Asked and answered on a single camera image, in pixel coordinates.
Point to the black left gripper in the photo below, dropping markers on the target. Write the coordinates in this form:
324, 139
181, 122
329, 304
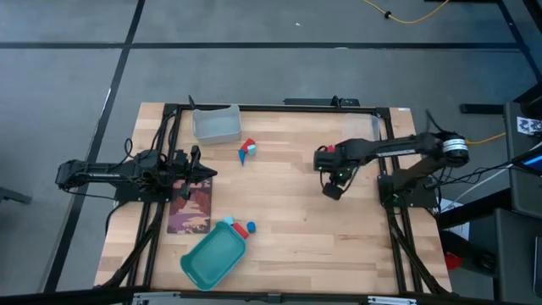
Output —
180, 169

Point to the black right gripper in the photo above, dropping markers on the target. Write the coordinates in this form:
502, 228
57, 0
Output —
341, 159

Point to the blue triangular block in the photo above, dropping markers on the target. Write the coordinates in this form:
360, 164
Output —
241, 156

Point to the red wedge block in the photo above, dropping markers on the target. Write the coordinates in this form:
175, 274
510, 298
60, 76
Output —
247, 144

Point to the cyan cube block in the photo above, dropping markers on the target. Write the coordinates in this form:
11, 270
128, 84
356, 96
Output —
228, 220

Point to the red rectangular block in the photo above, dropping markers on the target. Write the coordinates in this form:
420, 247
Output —
240, 231

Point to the blue cylinder block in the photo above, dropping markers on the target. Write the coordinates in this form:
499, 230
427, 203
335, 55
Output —
251, 227

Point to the teal plastic tray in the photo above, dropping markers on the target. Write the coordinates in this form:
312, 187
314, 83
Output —
211, 258

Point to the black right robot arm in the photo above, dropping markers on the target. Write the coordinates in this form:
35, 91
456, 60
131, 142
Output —
402, 148

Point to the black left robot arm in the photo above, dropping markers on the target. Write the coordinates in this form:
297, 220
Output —
106, 171

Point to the canyon print mat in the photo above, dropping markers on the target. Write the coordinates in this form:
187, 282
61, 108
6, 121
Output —
190, 212

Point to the grey plastic bin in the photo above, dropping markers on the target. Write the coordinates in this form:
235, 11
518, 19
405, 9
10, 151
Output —
216, 127

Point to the clear plastic bin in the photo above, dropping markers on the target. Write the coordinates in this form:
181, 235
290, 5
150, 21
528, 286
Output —
362, 127

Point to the black mounting bar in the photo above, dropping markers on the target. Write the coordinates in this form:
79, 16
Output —
313, 102

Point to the red round object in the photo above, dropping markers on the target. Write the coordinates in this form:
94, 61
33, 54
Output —
453, 261

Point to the black stand foot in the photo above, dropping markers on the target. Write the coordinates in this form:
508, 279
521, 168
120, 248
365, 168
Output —
482, 109

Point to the black crossbeam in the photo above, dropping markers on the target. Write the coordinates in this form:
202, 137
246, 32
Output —
84, 294

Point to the grey stand foot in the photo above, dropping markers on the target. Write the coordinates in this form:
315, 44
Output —
12, 195

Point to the black equipment cart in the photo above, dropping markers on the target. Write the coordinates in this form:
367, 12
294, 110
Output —
523, 195

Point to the white tag marker sheet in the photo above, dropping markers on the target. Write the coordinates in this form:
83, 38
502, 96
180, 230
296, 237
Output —
529, 125

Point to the tablet with blue screen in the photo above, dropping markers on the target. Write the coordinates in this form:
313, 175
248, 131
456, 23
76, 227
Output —
533, 161

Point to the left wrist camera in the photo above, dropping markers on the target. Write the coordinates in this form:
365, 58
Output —
186, 190

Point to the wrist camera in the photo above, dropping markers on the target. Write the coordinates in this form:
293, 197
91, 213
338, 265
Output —
186, 190
332, 191

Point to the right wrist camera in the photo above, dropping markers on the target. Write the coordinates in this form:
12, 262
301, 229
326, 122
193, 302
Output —
332, 191

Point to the black aluminium table frame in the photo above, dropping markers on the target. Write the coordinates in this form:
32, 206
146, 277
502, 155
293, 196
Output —
296, 109

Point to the silver metal bracket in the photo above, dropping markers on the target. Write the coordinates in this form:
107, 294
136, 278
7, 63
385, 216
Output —
391, 301
156, 298

